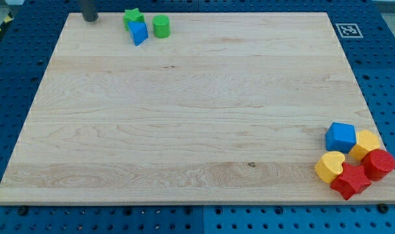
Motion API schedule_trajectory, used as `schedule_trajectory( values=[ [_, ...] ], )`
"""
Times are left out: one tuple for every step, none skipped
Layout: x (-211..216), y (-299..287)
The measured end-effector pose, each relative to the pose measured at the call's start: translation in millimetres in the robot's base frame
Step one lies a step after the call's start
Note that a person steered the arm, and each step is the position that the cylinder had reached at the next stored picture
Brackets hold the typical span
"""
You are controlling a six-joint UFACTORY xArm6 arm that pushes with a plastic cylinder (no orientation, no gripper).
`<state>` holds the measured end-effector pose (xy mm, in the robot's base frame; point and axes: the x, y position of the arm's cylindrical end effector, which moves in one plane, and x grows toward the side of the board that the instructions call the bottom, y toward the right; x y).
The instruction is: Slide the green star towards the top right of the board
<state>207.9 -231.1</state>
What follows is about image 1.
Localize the light wooden board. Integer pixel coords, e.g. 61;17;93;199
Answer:
0;12;377;206

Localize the green star block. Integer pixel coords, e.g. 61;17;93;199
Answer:
123;8;145;31

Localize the red star block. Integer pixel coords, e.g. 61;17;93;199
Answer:
330;162;372;200

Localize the green cylinder block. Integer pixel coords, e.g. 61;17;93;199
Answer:
152;14;171;38

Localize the blue triangular block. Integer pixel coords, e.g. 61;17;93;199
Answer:
128;21;148;46

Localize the yellow heart block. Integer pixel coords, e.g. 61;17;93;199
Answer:
314;151;346;184

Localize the blue cube block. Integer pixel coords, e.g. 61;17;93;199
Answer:
325;122;357;153

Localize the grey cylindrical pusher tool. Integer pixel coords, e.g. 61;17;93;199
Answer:
78;0;98;22

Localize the yellow hexagon block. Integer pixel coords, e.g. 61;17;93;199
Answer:
348;130;381;161

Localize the white fiducial marker tag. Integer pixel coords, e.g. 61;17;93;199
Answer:
335;23;363;38

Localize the red cylinder block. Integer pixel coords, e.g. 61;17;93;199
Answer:
362;149;395;181

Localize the black yellow hazard tape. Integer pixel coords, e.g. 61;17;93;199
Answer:
0;12;14;41

